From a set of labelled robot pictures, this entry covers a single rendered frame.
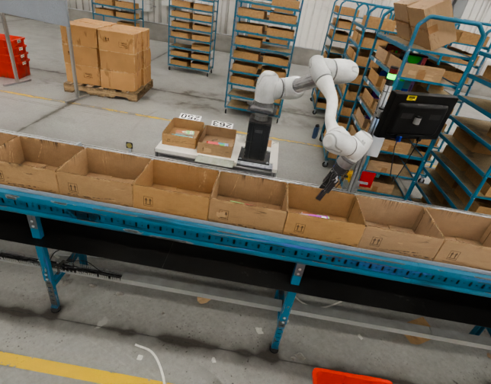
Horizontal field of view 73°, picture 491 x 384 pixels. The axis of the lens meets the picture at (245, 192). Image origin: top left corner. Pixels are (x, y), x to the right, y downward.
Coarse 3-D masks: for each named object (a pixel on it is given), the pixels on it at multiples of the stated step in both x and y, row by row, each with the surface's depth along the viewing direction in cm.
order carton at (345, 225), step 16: (288, 192) 191; (304, 192) 190; (336, 192) 188; (288, 208) 167; (304, 208) 196; (320, 208) 194; (336, 208) 193; (352, 208) 188; (288, 224) 168; (304, 224) 166; (320, 224) 165; (336, 224) 164; (352, 224) 163; (320, 240) 171; (336, 240) 170; (352, 240) 168
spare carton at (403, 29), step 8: (400, 0) 294; (408, 0) 278; (416, 0) 264; (400, 8) 281; (400, 16) 286; (408, 16) 268; (400, 24) 292; (408, 24) 272; (400, 32) 298; (408, 32) 277; (408, 40) 283
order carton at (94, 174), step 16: (80, 160) 187; (96, 160) 194; (112, 160) 193; (128, 160) 191; (144, 160) 190; (64, 176) 167; (80, 176) 166; (96, 176) 195; (112, 176) 198; (128, 176) 197; (64, 192) 172; (80, 192) 171; (96, 192) 170; (112, 192) 169; (128, 192) 168
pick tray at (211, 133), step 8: (208, 128) 298; (216, 128) 298; (224, 128) 297; (200, 136) 273; (208, 136) 298; (216, 136) 300; (224, 136) 301; (232, 136) 301; (200, 144) 266; (208, 144) 265; (232, 144) 292; (200, 152) 270; (208, 152) 269; (216, 152) 269; (224, 152) 268; (232, 152) 277
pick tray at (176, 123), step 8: (176, 120) 303; (184, 120) 302; (192, 120) 302; (168, 128) 288; (176, 128) 304; (184, 128) 306; (192, 128) 305; (200, 128) 305; (168, 136) 270; (176, 136) 270; (184, 136) 269; (192, 136) 293; (168, 144) 274; (176, 144) 274; (184, 144) 273; (192, 144) 272
